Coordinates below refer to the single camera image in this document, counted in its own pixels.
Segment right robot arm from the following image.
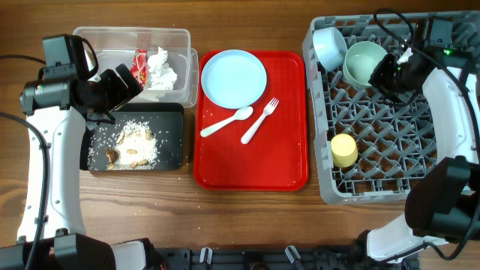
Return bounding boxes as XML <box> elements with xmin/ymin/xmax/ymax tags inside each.
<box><xmin>343</xmin><ymin>16</ymin><xmax>479</xmax><ymax>267</ymax></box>

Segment cream plastic fork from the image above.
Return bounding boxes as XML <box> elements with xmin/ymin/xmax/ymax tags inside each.
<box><xmin>241</xmin><ymin>97</ymin><xmax>279</xmax><ymax>144</ymax></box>

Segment light blue bowl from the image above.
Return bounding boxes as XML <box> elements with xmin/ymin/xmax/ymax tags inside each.
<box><xmin>313</xmin><ymin>27</ymin><xmax>347</xmax><ymax>71</ymax></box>

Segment red serving tray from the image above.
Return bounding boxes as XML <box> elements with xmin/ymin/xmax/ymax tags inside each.
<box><xmin>193</xmin><ymin>51</ymin><xmax>308</xmax><ymax>191</ymax></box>

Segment grey dishwasher rack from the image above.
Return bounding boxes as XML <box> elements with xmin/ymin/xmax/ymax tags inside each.
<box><xmin>301</xmin><ymin>10</ymin><xmax>480</xmax><ymax>206</ymax></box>

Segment rice and food scraps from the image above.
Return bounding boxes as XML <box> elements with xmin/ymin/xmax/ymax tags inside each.
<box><xmin>86</xmin><ymin>120</ymin><xmax>165</xmax><ymax>170</ymax></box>

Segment cream plastic spoon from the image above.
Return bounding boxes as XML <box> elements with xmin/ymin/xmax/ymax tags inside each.
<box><xmin>200</xmin><ymin>106</ymin><xmax>254</xmax><ymax>137</ymax></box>

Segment white tissue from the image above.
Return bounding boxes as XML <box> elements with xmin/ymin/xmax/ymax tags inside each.
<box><xmin>146</xmin><ymin>47</ymin><xmax>178</xmax><ymax>91</ymax></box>

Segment red snack wrapper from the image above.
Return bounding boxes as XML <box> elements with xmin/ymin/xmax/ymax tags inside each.
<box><xmin>130</xmin><ymin>49</ymin><xmax>148</xmax><ymax>87</ymax></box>

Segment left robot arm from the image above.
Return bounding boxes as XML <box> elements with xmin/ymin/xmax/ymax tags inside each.
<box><xmin>1</xmin><ymin>34</ymin><xmax>156</xmax><ymax>269</ymax></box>

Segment yellow plastic cup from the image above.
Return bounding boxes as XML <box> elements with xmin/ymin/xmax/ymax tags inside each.
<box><xmin>331</xmin><ymin>133</ymin><xmax>359</xmax><ymax>168</ymax></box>

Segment black plastic tray bin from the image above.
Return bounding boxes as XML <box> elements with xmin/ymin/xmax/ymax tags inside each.
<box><xmin>80</xmin><ymin>103</ymin><xmax>184</xmax><ymax>172</ymax></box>

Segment clear plastic bin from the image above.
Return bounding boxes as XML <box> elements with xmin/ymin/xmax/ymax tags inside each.
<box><xmin>73</xmin><ymin>26</ymin><xmax>199</xmax><ymax>108</ymax></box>

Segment mint green bowl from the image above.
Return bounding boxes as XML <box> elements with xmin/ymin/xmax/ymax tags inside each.
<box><xmin>342</xmin><ymin>41</ymin><xmax>388</xmax><ymax>88</ymax></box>

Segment light blue plate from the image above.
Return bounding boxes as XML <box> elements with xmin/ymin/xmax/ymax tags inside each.
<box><xmin>200</xmin><ymin>49</ymin><xmax>267</xmax><ymax>109</ymax></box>

